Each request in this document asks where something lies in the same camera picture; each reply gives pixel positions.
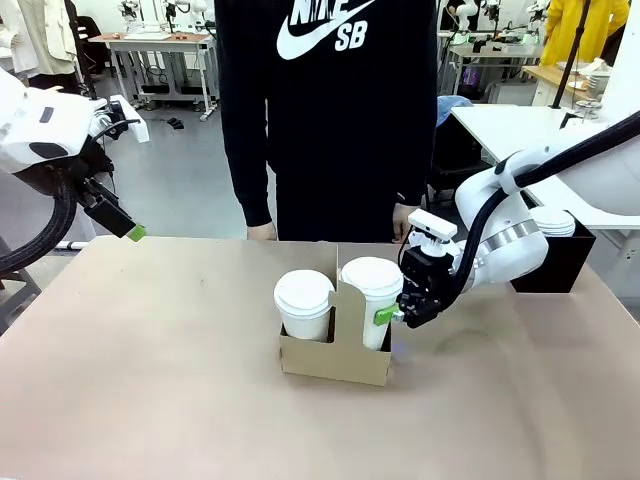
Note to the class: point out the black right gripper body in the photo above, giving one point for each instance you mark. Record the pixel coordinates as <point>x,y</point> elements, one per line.
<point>425,280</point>

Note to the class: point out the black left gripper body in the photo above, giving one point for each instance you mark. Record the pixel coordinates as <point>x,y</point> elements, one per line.
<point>95,170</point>

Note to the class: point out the white paper cup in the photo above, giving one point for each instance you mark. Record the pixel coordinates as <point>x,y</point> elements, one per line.
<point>380,320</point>
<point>305,325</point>

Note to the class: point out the person's right forearm black sleeve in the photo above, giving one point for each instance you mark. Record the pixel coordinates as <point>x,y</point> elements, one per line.
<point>255,200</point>

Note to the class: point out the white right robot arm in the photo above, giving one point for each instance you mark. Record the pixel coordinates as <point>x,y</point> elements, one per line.
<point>510,250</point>

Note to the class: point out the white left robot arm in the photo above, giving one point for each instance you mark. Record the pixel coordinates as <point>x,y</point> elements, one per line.
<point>40,120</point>

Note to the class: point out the person's left forearm black sleeve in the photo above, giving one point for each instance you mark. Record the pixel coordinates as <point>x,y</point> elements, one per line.
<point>415,185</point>

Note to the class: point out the white plastic cup lid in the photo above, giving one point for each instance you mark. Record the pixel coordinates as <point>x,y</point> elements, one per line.
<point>370,277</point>
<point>302,290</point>

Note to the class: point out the brown cardboard cup carrier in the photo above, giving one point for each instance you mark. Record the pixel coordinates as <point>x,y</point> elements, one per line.
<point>335,365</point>

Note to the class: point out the person's left hand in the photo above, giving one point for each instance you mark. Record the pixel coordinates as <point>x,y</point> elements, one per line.
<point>401,220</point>

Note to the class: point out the person's right hand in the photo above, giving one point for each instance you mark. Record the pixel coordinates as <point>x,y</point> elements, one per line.
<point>262,232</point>

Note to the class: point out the white plastic pipe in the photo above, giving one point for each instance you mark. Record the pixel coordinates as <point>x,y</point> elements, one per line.
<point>75,244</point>

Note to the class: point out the pair of black shoes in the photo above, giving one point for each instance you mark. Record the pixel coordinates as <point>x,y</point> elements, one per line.
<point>176,123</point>

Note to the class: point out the black chair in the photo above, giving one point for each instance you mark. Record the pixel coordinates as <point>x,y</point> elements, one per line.
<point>90,45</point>

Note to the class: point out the black open storage box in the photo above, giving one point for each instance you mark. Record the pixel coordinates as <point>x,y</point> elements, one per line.
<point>555,270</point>

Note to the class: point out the stack of white lids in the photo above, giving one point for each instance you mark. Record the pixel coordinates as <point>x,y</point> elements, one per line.
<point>552,222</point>

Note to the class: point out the background table with brown mat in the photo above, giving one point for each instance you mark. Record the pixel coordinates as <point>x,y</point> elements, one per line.
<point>155,42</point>

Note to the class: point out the white coat on hanger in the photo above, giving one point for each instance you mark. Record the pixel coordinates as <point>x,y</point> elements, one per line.
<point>40,35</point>

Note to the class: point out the blue cloth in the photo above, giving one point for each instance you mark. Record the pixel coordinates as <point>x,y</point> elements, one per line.
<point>452,107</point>

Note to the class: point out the white side table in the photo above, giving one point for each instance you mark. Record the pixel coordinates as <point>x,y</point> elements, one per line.
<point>515,125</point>

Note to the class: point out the person in black hoodie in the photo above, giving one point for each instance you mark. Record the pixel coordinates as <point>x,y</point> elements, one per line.
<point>325,125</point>

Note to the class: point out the wooden background table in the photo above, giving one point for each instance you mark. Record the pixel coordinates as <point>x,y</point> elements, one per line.
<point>550,75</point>

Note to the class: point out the black tripod pole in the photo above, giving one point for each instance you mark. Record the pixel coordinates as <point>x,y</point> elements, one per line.
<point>570,60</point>

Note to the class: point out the background person in yellow coat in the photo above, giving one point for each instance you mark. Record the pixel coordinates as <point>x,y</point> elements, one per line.
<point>585,30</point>

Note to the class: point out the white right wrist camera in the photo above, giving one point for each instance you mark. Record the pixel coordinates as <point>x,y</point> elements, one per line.
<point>432,227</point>

